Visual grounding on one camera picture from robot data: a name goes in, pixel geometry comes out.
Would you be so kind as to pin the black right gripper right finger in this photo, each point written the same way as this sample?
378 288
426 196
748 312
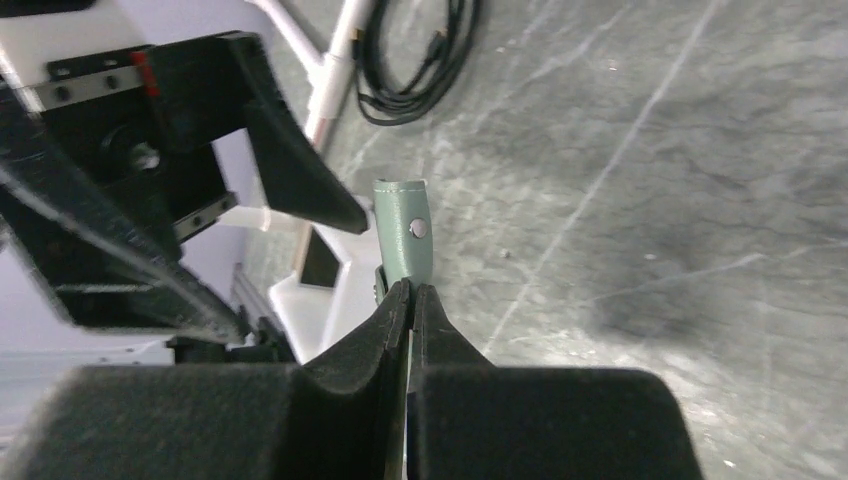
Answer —
471 419

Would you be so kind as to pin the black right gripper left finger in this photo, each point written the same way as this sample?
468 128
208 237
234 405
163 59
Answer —
328 419

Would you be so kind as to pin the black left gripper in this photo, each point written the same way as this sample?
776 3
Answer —
108 167

